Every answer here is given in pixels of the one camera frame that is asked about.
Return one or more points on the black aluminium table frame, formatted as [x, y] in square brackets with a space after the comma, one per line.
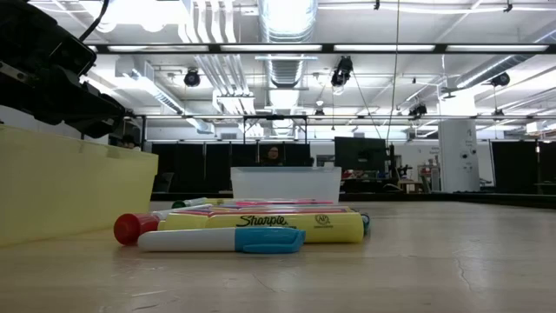
[434, 197]

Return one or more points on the yellow plastic bin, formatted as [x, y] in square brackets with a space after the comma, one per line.
[65, 187]

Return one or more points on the long green Expo marker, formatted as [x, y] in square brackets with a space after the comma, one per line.
[191, 202]

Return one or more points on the black room partition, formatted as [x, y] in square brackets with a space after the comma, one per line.
[514, 167]
[191, 167]

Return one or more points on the black overhead light bar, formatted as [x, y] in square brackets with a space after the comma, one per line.
[382, 48]

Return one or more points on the person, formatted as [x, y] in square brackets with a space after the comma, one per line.
[128, 141]
[271, 155]

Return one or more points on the clear plastic bin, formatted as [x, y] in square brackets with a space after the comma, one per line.
[286, 184]

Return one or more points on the yellow Sharpie highlighter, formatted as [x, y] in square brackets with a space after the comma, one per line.
[330, 228]

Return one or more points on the black monitor screen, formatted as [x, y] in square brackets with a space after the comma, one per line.
[360, 154]

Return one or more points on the pink highlighter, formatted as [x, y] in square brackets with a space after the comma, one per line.
[282, 202]

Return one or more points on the black ceiling spotlight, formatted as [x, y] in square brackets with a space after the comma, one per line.
[418, 109]
[499, 79]
[342, 71]
[192, 78]

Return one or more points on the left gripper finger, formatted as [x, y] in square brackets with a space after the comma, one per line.
[100, 115]

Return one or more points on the plain yellow highlighter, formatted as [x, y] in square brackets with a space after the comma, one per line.
[221, 201]

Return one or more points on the red highlighter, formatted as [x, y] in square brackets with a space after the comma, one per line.
[260, 212]

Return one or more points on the red cap white marker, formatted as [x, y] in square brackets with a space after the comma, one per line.
[134, 228]

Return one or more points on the white round pillar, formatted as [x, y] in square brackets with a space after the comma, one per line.
[458, 156]

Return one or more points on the blue cap white pen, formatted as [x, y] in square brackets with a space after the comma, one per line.
[269, 240]

